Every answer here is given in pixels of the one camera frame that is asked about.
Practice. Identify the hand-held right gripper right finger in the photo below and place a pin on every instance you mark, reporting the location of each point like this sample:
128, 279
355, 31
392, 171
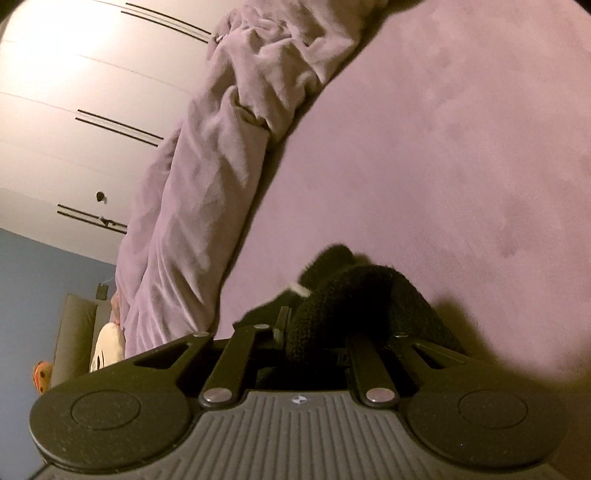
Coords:
364, 364

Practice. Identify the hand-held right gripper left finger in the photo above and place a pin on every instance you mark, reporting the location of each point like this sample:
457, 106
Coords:
249, 344

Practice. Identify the black sweater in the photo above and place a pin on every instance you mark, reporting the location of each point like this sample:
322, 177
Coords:
351, 295

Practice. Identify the cream face plush cushion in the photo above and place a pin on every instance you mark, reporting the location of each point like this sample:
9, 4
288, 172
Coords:
108, 348

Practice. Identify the purple duvet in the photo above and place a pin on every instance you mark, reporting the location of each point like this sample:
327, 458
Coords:
198, 184

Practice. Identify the orange plush toy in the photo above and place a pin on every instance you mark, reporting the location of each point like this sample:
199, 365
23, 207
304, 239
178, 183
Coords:
42, 377

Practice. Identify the purple bed sheet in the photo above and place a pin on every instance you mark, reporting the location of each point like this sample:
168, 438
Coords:
438, 138

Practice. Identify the white wardrobe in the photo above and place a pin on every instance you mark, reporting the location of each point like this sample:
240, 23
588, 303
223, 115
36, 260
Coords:
69, 92

